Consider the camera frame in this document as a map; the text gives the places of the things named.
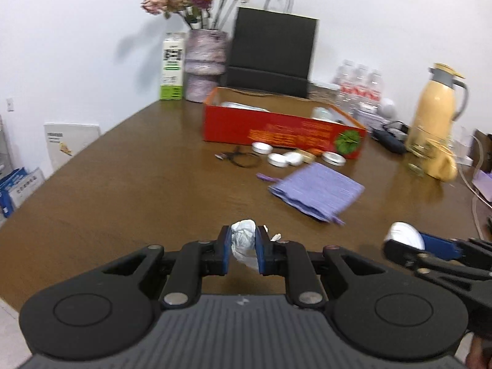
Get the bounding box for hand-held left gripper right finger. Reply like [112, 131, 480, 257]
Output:
[255, 224, 389, 311]

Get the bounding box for black charger cables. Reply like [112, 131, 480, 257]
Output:
[382, 120, 410, 136]

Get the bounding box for white round ball device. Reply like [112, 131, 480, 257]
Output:
[379, 99, 397, 121]

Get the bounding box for mottled purple ceramic vase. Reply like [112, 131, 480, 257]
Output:
[184, 29, 228, 104]

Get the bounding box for red cardboard box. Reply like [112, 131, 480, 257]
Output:
[202, 86, 367, 161]

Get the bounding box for clear water bottle red label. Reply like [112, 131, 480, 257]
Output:
[353, 63, 370, 104]
[334, 59, 355, 108]
[368, 68, 386, 102]

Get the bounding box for black paper bag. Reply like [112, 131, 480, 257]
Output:
[225, 0, 320, 99]

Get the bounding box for white green milk carton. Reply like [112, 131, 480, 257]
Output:
[159, 33, 187, 101]

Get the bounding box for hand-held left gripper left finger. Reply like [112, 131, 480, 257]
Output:
[101, 225, 232, 311]

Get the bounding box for yellow thermos jug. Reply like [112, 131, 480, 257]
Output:
[407, 62, 470, 155]

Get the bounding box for white round lid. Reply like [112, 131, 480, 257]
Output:
[385, 221, 426, 250]

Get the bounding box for blue and white boxes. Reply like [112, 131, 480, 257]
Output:
[0, 167, 46, 219]

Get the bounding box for person's right hand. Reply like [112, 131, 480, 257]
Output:
[465, 334, 492, 369]

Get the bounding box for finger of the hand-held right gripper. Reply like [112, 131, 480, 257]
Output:
[418, 232, 492, 261]
[382, 239, 492, 292]

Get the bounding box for white tissue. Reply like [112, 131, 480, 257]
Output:
[230, 219, 282, 272]

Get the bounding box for clear jar white lid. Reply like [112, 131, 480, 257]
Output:
[309, 82, 341, 105]

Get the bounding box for purple cloth pouch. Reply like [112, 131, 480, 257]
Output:
[256, 161, 366, 226]

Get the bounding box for dark blue glasses case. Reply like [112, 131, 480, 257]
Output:
[372, 128, 409, 155]

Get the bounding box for white cable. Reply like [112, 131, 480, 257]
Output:
[458, 134, 492, 241]

